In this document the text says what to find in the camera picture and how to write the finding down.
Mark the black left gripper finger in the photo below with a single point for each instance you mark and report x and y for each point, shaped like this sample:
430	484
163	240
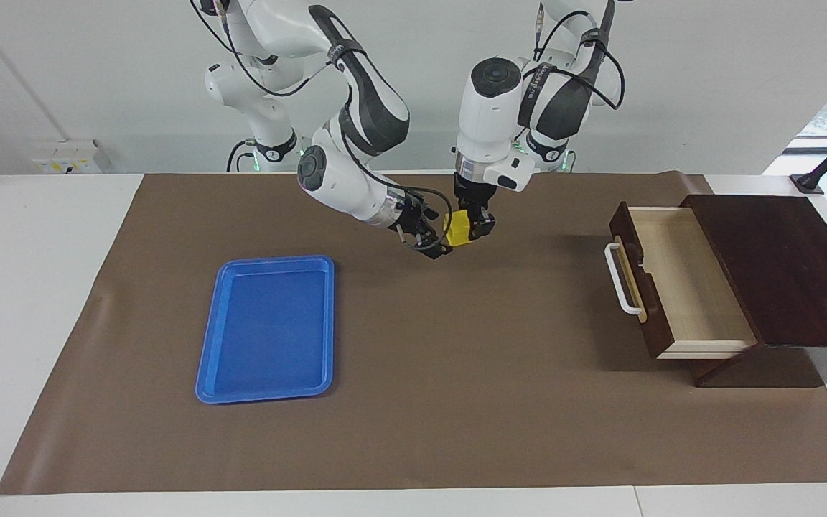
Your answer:
484	224
462	210

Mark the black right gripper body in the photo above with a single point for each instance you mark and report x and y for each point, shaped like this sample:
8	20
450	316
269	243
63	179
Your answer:
406	215

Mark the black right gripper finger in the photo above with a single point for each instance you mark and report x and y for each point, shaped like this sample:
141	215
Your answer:
431	250
431	217

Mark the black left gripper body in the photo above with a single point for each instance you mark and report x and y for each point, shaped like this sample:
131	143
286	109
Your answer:
474	195

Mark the yellow cube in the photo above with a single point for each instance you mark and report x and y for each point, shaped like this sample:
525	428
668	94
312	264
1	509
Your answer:
456	231

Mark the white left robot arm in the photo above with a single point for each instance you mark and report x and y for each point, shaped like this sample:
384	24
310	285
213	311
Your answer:
500	108

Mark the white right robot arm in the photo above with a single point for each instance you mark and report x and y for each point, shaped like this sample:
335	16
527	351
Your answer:
356	194

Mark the dark wooden drawer cabinet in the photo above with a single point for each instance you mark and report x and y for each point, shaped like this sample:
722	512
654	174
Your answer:
794	287

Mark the brown table mat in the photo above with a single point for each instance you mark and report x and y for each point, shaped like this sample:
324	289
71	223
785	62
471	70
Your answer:
456	359

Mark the blue plastic tray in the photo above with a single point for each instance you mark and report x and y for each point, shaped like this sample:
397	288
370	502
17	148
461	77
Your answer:
270	330

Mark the white wall socket box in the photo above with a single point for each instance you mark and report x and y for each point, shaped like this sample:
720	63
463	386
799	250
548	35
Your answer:
69	161

